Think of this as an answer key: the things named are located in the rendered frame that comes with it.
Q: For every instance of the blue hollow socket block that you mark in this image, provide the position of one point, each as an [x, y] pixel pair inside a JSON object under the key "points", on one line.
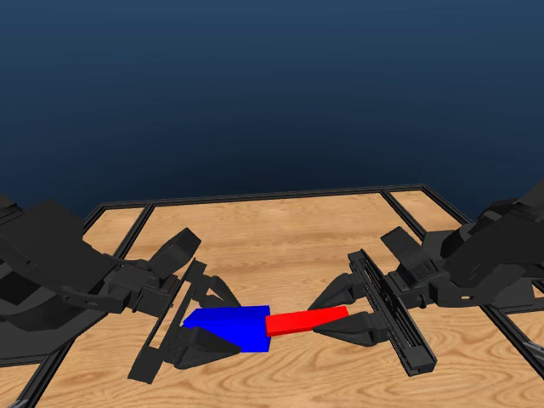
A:
{"points": [[251, 327]]}

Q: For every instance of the thin red peg bar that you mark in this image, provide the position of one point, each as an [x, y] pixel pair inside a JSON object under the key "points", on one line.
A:
{"points": [[297, 322]]}

